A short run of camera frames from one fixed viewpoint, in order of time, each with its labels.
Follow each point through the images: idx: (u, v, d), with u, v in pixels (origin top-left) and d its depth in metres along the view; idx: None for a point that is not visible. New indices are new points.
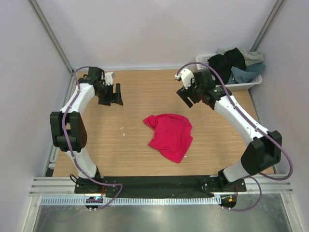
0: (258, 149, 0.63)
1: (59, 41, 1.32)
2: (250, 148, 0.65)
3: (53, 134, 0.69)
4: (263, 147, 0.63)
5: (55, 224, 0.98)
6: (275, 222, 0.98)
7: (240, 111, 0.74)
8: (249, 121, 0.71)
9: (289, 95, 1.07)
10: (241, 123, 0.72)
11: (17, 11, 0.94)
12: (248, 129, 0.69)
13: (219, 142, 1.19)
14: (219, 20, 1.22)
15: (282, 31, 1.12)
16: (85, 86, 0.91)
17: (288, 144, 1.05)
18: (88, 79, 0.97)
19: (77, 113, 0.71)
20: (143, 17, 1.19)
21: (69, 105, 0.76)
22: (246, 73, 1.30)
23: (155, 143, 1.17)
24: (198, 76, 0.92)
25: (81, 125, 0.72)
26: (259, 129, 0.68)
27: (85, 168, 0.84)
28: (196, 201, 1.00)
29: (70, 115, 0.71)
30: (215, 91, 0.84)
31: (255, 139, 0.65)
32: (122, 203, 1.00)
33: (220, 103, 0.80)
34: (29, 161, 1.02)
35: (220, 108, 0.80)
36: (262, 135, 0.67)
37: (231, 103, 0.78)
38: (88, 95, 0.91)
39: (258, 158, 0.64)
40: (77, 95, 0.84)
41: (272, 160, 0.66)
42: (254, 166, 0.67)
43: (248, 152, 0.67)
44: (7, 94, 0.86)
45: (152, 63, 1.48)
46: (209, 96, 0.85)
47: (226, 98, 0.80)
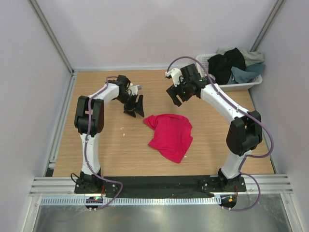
0: (239, 126, 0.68)
1: (59, 41, 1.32)
2: (231, 127, 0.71)
3: (77, 114, 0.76)
4: (243, 125, 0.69)
5: (55, 224, 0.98)
6: (275, 222, 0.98)
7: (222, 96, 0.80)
8: (230, 103, 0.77)
9: (289, 95, 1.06)
10: (223, 107, 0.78)
11: (18, 12, 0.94)
12: (231, 111, 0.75)
13: (219, 142, 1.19)
14: (219, 20, 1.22)
15: (282, 32, 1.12)
16: (113, 85, 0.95)
17: (289, 144, 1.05)
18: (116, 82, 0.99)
19: (100, 99, 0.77)
20: (143, 17, 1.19)
21: (96, 94, 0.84)
22: (247, 73, 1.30)
23: (155, 143, 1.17)
24: (183, 71, 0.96)
25: (102, 112, 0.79)
26: (240, 109, 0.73)
27: (91, 160, 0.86)
28: (196, 201, 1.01)
29: (95, 101, 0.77)
30: (200, 80, 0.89)
31: (236, 119, 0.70)
32: (122, 203, 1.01)
33: (204, 91, 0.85)
34: (29, 161, 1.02)
35: (206, 96, 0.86)
36: (243, 114, 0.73)
37: (215, 90, 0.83)
38: (113, 94, 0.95)
39: (240, 136, 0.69)
40: (104, 90, 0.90)
41: (254, 139, 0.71)
42: (237, 145, 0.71)
43: (231, 132, 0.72)
44: (7, 95, 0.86)
45: (152, 63, 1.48)
46: (195, 86, 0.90)
47: (210, 86, 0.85)
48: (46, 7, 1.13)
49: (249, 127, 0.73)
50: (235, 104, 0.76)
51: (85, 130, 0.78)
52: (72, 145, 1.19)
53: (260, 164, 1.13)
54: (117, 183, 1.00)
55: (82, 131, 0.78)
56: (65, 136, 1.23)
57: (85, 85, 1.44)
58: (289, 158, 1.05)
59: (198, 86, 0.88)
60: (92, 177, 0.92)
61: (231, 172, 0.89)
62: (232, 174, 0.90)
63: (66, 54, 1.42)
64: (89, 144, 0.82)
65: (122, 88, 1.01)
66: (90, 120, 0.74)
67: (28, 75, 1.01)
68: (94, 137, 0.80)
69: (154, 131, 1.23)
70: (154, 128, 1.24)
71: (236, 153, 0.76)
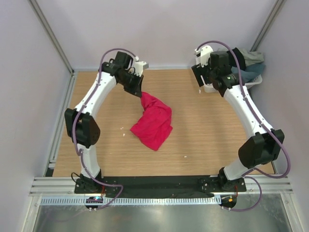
0: (258, 145, 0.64)
1: (59, 41, 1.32)
2: (249, 141, 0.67)
3: (68, 129, 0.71)
4: (263, 143, 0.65)
5: (55, 224, 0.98)
6: (275, 222, 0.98)
7: (248, 104, 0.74)
8: (255, 115, 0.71)
9: (289, 95, 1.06)
10: (246, 116, 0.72)
11: (18, 11, 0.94)
12: (253, 123, 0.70)
13: (220, 142, 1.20)
14: (219, 20, 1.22)
15: (282, 31, 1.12)
16: (106, 77, 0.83)
17: (288, 143, 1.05)
18: (109, 66, 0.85)
19: (89, 115, 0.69)
20: (142, 18, 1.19)
21: (84, 104, 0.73)
22: (247, 73, 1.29)
23: (138, 128, 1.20)
24: (214, 58, 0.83)
25: (93, 124, 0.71)
26: (263, 125, 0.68)
27: (89, 166, 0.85)
28: (196, 201, 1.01)
29: (84, 115, 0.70)
30: (229, 78, 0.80)
31: (257, 136, 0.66)
32: (122, 203, 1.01)
33: (230, 92, 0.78)
34: (29, 161, 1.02)
35: (230, 97, 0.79)
36: (265, 131, 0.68)
37: (242, 94, 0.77)
38: (109, 86, 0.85)
39: (256, 152, 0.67)
40: (95, 90, 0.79)
41: (268, 156, 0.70)
42: (249, 158, 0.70)
43: (248, 145, 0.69)
44: (7, 94, 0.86)
45: (152, 63, 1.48)
46: (221, 82, 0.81)
47: (237, 88, 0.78)
48: (46, 7, 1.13)
49: (268, 142, 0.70)
50: (260, 119, 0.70)
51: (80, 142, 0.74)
52: (72, 145, 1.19)
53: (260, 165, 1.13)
54: (117, 185, 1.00)
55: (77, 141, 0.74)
56: (65, 136, 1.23)
57: (85, 86, 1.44)
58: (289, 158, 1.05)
59: (225, 84, 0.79)
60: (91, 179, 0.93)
61: (232, 176, 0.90)
62: (233, 177, 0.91)
63: (66, 54, 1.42)
64: (86, 153, 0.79)
65: (121, 71, 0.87)
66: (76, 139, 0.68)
67: (29, 76, 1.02)
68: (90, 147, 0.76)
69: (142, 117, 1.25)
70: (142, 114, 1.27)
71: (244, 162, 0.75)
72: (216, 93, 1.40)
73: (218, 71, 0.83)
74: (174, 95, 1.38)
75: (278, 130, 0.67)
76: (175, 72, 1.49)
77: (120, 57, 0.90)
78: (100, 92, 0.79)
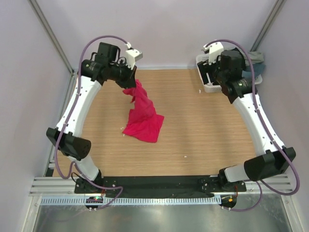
0: (267, 162, 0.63)
1: (59, 41, 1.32)
2: (259, 158, 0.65)
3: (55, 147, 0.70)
4: (273, 161, 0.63)
5: (55, 224, 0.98)
6: (275, 222, 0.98)
7: (260, 117, 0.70)
8: (267, 130, 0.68)
9: (289, 95, 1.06)
10: (257, 130, 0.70)
11: (17, 11, 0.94)
12: (264, 140, 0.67)
13: (220, 142, 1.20)
14: (219, 20, 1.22)
15: (282, 31, 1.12)
16: (86, 82, 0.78)
17: (288, 143, 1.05)
18: (90, 67, 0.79)
19: (72, 137, 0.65)
20: (142, 18, 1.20)
21: (65, 123, 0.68)
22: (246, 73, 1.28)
23: (128, 126, 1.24)
24: (226, 60, 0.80)
25: (80, 141, 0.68)
26: (275, 144, 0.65)
27: (85, 172, 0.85)
28: (196, 201, 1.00)
29: (66, 137, 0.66)
30: (240, 84, 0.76)
31: (268, 154, 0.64)
32: (122, 203, 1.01)
33: (242, 101, 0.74)
34: (29, 161, 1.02)
35: (240, 106, 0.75)
36: (276, 149, 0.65)
37: (254, 105, 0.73)
38: (93, 91, 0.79)
39: (264, 169, 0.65)
40: (76, 102, 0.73)
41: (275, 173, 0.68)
42: (255, 173, 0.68)
43: (256, 161, 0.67)
44: (7, 94, 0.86)
45: (152, 63, 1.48)
46: (231, 88, 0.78)
47: (250, 97, 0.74)
48: (46, 7, 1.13)
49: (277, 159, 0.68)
50: (272, 136, 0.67)
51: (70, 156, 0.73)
52: None
53: None
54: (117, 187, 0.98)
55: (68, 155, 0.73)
56: None
57: None
58: None
59: (235, 90, 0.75)
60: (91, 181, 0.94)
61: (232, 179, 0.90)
62: (232, 179, 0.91)
63: (66, 54, 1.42)
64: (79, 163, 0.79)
65: (105, 70, 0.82)
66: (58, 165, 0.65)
67: (29, 76, 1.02)
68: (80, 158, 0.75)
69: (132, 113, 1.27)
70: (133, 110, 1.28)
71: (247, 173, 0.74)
72: (216, 92, 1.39)
73: (230, 75, 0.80)
74: (174, 95, 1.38)
75: (290, 148, 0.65)
76: (175, 72, 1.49)
77: (104, 50, 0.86)
78: (80, 103, 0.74)
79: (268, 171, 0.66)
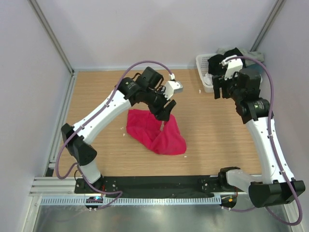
0: (273, 194, 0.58)
1: (59, 41, 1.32)
2: (264, 186, 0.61)
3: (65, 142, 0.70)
4: (279, 194, 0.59)
5: (55, 224, 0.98)
6: (275, 222, 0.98)
7: (273, 143, 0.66)
8: (277, 160, 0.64)
9: (289, 94, 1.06)
10: (267, 158, 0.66)
11: (18, 12, 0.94)
12: (273, 169, 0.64)
13: (220, 142, 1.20)
14: (219, 20, 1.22)
15: (282, 32, 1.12)
16: (117, 97, 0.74)
17: (288, 143, 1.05)
18: (128, 87, 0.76)
19: (80, 143, 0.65)
20: (143, 18, 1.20)
21: (82, 126, 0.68)
22: None
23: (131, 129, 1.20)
24: (244, 78, 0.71)
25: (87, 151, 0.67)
26: (284, 176, 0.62)
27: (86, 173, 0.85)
28: (195, 201, 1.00)
29: (75, 140, 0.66)
30: (256, 106, 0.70)
31: (275, 186, 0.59)
32: (122, 203, 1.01)
33: (255, 124, 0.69)
34: (29, 161, 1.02)
35: (252, 129, 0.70)
36: (285, 181, 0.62)
37: (268, 130, 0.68)
38: (121, 108, 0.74)
39: (268, 199, 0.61)
40: (101, 111, 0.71)
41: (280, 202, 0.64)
42: (259, 201, 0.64)
43: (261, 189, 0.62)
44: (8, 94, 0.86)
45: (152, 63, 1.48)
46: (246, 108, 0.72)
47: (265, 122, 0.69)
48: (46, 7, 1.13)
49: None
50: (282, 167, 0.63)
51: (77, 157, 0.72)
52: None
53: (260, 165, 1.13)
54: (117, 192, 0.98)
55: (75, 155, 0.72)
56: None
57: (85, 86, 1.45)
58: (289, 159, 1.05)
59: (250, 112, 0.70)
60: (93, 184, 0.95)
61: (233, 182, 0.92)
62: (232, 181, 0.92)
63: (66, 54, 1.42)
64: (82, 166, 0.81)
65: (140, 94, 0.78)
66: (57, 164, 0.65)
67: (29, 76, 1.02)
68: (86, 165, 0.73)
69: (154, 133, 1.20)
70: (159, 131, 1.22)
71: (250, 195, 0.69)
72: None
73: (245, 94, 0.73)
74: (174, 95, 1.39)
75: (299, 181, 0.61)
76: (175, 72, 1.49)
77: (147, 75, 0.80)
78: (104, 115, 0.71)
79: (273, 201, 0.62)
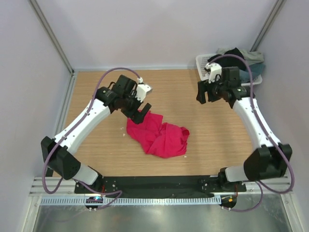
0: (263, 157, 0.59)
1: (59, 41, 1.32)
2: (254, 153, 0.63)
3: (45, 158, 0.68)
4: (269, 157, 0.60)
5: (55, 224, 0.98)
6: (275, 222, 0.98)
7: (257, 116, 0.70)
8: (263, 127, 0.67)
9: (289, 94, 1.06)
10: (254, 128, 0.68)
11: (18, 12, 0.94)
12: (260, 136, 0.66)
13: (220, 142, 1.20)
14: (219, 20, 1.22)
15: (282, 32, 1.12)
16: (96, 105, 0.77)
17: (288, 143, 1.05)
18: (105, 94, 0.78)
19: (63, 152, 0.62)
20: (143, 18, 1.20)
21: (64, 136, 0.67)
22: (245, 73, 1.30)
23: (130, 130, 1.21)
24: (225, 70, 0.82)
25: (70, 161, 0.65)
26: (271, 139, 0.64)
27: (82, 178, 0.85)
28: (195, 201, 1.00)
29: (58, 151, 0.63)
30: (239, 90, 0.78)
31: (263, 149, 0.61)
32: (122, 203, 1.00)
33: (240, 103, 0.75)
34: (29, 161, 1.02)
35: (238, 108, 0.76)
36: (272, 144, 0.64)
37: (251, 106, 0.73)
38: (99, 117, 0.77)
39: (260, 166, 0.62)
40: (81, 120, 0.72)
41: (274, 172, 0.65)
42: (252, 171, 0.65)
43: (252, 157, 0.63)
44: (7, 94, 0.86)
45: (153, 63, 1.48)
46: (231, 94, 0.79)
47: (247, 100, 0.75)
48: (46, 8, 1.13)
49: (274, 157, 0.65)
50: (268, 132, 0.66)
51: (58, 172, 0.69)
52: None
53: None
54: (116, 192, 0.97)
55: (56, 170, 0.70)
56: None
57: (85, 86, 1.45)
58: None
59: (234, 94, 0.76)
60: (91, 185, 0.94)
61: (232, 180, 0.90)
62: (232, 179, 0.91)
63: (66, 54, 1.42)
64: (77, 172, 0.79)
65: (116, 100, 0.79)
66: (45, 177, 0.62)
67: (29, 76, 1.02)
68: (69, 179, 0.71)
69: (153, 135, 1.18)
70: (159, 133, 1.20)
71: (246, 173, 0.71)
72: None
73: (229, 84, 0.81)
74: (174, 95, 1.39)
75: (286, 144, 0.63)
76: (175, 72, 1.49)
77: (122, 82, 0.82)
78: (85, 123, 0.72)
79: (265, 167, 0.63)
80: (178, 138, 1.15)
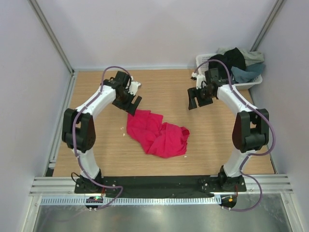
0: (244, 119, 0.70)
1: (59, 41, 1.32)
2: (236, 120, 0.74)
3: (63, 130, 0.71)
4: (249, 119, 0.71)
5: (55, 224, 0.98)
6: (275, 222, 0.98)
7: (236, 94, 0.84)
8: (241, 100, 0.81)
9: (289, 94, 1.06)
10: (234, 102, 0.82)
11: (17, 12, 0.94)
12: (240, 106, 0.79)
13: (220, 142, 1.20)
14: (220, 20, 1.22)
15: (282, 31, 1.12)
16: (108, 89, 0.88)
17: (288, 143, 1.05)
18: (112, 82, 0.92)
19: (89, 115, 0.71)
20: (143, 18, 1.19)
21: (85, 106, 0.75)
22: (246, 73, 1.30)
23: (131, 130, 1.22)
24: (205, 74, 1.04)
25: (91, 128, 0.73)
26: (248, 106, 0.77)
27: (87, 168, 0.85)
28: (195, 201, 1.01)
29: (83, 116, 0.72)
30: (219, 81, 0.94)
31: (243, 111, 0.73)
32: (122, 203, 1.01)
33: (221, 89, 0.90)
34: (29, 161, 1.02)
35: (222, 94, 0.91)
36: (251, 109, 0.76)
37: (231, 89, 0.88)
38: (108, 98, 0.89)
39: (244, 129, 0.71)
40: (96, 97, 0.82)
41: (259, 137, 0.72)
42: (240, 139, 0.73)
43: (237, 126, 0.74)
44: (7, 94, 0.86)
45: (153, 63, 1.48)
46: (214, 85, 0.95)
47: (227, 85, 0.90)
48: (46, 7, 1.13)
49: (257, 125, 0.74)
50: (245, 101, 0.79)
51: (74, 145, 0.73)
52: None
53: (260, 164, 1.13)
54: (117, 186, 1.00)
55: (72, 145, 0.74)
56: None
57: (85, 86, 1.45)
58: (289, 158, 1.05)
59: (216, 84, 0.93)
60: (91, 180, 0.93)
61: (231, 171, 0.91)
62: (232, 173, 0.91)
63: (66, 54, 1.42)
64: (82, 158, 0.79)
65: (121, 88, 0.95)
66: (75, 137, 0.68)
67: (29, 76, 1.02)
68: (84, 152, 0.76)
69: (154, 135, 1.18)
70: (159, 133, 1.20)
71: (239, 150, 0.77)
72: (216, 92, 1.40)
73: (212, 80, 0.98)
74: (174, 95, 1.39)
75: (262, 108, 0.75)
76: (175, 72, 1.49)
77: (120, 76, 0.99)
78: (100, 98, 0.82)
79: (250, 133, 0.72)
80: (178, 138, 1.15)
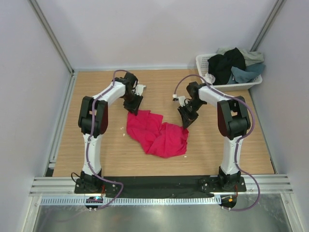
0: (224, 107, 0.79)
1: (59, 41, 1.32)
2: (219, 109, 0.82)
3: (80, 115, 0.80)
4: (228, 106, 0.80)
5: (55, 224, 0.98)
6: (275, 222, 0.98)
7: (214, 90, 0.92)
8: (219, 93, 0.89)
9: (289, 94, 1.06)
10: (214, 97, 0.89)
11: (17, 13, 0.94)
12: (220, 98, 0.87)
13: (219, 142, 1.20)
14: (220, 20, 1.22)
15: (282, 31, 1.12)
16: (119, 85, 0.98)
17: (289, 143, 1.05)
18: (122, 80, 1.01)
19: (105, 102, 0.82)
20: (143, 18, 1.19)
21: (101, 94, 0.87)
22: (246, 73, 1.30)
23: (131, 130, 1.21)
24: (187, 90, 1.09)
25: (105, 115, 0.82)
26: (226, 96, 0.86)
27: (91, 159, 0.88)
28: (195, 201, 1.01)
29: (98, 103, 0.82)
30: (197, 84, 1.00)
31: (222, 100, 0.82)
32: (122, 203, 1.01)
33: (202, 89, 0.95)
34: (29, 161, 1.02)
35: (202, 94, 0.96)
36: (230, 98, 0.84)
37: (208, 87, 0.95)
38: (118, 93, 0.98)
39: (226, 116, 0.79)
40: (109, 89, 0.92)
41: (241, 122, 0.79)
42: (225, 126, 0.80)
43: (220, 115, 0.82)
44: (7, 94, 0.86)
45: (153, 63, 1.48)
46: (195, 90, 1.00)
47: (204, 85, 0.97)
48: (46, 7, 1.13)
49: (238, 112, 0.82)
50: (222, 93, 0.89)
51: (89, 130, 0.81)
52: (72, 145, 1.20)
53: (260, 165, 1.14)
54: (117, 183, 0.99)
55: (86, 131, 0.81)
56: (65, 136, 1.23)
57: (85, 86, 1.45)
58: (289, 158, 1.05)
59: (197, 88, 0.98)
60: (92, 177, 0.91)
61: (227, 168, 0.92)
62: (230, 169, 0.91)
63: (66, 54, 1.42)
64: (91, 145, 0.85)
65: (129, 86, 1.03)
66: (93, 120, 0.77)
67: (29, 76, 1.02)
68: (96, 138, 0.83)
69: (153, 135, 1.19)
70: (159, 133, 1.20)
71: (228, 138, 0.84)
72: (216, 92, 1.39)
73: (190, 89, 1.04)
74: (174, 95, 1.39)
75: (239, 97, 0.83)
76: (175, 72, 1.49)
77: (129, 76, 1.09)
78: (113, 91, 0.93)
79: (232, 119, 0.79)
80: (177, 139, 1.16)
